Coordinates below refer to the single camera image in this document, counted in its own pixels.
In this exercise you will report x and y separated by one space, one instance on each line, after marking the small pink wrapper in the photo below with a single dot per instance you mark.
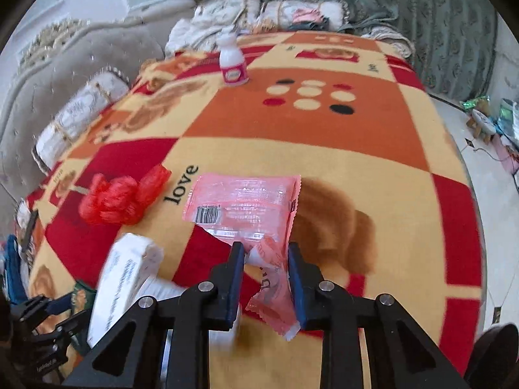
271 291

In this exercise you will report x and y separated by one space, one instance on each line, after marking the red plastic bag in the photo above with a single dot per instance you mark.
113 198

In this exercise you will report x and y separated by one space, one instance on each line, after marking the pink basin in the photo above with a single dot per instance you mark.
507 152

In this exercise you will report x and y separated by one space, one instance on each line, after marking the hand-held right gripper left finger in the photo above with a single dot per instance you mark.
235 283

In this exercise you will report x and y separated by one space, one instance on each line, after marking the green packet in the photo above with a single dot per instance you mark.
83 291

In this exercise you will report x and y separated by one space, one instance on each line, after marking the white bottle pink label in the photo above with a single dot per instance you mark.
233 65

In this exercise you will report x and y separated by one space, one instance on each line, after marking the white folded quilt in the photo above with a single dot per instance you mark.
190 34

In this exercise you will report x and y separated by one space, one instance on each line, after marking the grey tufted sofa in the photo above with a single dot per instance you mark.
81 56

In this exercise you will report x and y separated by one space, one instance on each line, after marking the small round stool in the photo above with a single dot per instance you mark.
482 119

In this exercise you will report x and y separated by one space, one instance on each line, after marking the pink folded cloth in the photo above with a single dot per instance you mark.
306 15

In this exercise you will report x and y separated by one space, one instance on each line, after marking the air conditioner with lace cover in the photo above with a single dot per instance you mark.
507 48

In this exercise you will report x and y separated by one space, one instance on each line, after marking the fringed embroidered cushion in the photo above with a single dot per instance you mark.
279 12
235 8

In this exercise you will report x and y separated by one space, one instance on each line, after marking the red orange printed blanket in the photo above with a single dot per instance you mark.
324 150

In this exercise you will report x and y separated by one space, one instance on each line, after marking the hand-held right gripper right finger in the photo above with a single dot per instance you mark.
294 287

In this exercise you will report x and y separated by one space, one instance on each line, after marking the green patterned curtain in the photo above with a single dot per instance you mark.
405 20

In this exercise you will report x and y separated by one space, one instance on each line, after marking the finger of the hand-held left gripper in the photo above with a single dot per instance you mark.
73 322
61 304

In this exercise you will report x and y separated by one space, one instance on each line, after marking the silver foil bag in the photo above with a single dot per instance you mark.
510 115

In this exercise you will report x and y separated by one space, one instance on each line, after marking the white medicine box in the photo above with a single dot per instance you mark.
121 279

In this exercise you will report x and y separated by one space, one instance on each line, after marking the green plastic bag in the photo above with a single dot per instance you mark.
475 102

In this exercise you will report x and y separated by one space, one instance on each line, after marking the large pink snack packet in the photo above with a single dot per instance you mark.
243 202

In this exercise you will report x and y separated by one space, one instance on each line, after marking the white ribbed embroidered cushion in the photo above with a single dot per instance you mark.
77 117

